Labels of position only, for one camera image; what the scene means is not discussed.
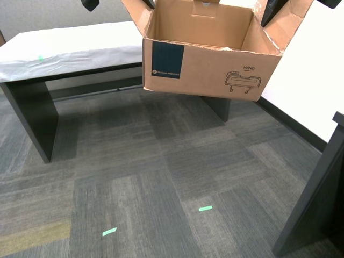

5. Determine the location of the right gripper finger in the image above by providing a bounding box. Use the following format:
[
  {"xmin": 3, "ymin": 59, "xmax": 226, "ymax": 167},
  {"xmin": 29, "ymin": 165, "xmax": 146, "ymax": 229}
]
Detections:
[
  {"xmin": 260, "ymin": 0, "xmax": 288, "ymax": 27},
  {"xmin": 316, "ymin": 0, "xmax": 344, "ymax": 10}
]

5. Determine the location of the brown cardboard box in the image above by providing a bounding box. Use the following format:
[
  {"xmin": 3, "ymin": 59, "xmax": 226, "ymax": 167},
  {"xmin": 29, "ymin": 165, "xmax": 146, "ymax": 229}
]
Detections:
[{"xmin": 121, "ymin": 0, "xmax": 314, "ymax": 102}]

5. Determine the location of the white plastic table cover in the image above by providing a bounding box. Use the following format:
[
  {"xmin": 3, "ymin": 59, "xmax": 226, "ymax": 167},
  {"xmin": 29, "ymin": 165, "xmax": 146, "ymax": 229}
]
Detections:
[{"xmin": 0, "ymin": 20, "xmax": 143, "ymax": 83}]

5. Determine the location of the black panel-leg table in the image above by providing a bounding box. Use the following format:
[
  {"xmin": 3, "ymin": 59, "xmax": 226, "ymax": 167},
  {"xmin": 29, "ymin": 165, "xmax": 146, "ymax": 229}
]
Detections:
[{"xmin": 0, "ymin": 62, "xmax": 231, "ymax": 164}]

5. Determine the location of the black desk side panel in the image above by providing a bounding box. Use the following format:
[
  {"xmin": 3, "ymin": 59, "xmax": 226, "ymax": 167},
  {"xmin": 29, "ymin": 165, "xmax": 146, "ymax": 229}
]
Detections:
[{"xmin": 273, "ymin": 111, "xmax": 344, "ymax": 258}]

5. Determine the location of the black wall baseboard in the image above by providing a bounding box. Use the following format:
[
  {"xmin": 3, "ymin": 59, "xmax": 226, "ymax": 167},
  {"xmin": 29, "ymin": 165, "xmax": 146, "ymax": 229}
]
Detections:
[{"xmin": 256, "ymin": 96, "xmax": 330, "ymax": 154}]

